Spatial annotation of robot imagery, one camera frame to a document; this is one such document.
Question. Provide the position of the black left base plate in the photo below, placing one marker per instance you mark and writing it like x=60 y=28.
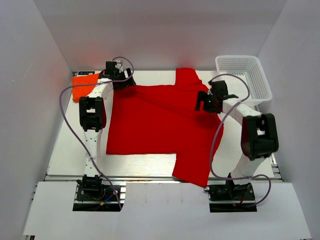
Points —
x=96 y=196

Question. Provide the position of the folded orange t-shirt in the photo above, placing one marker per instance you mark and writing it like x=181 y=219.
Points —
x=83 y=91

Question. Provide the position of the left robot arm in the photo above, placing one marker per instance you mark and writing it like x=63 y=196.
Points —
x=93 y=116

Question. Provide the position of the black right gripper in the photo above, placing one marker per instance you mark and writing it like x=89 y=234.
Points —
x=201 y=97

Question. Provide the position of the red t-shirt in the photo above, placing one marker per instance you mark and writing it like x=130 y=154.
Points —
x=162 y=119

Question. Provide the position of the blue label sticker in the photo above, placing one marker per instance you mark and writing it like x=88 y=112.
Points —
x=85 y=73

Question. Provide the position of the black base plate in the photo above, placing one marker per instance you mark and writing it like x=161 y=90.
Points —
x=96 y=196
x=225 y=198

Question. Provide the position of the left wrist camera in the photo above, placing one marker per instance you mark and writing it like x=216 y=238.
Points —
x=110 y=68

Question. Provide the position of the white plastic basket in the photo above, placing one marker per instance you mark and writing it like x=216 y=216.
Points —
x=244 y=77

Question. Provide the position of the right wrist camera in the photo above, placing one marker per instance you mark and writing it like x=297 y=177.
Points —
x=219 y=88

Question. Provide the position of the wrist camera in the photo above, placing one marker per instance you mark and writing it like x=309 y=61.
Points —
x=219 y=88
x=110 y=68

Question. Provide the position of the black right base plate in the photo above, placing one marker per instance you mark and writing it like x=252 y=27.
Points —
x=225 y=198

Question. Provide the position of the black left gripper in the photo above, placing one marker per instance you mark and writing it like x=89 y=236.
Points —
x=129 y=82

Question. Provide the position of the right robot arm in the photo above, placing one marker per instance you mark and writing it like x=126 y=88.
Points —
x=258 y=140

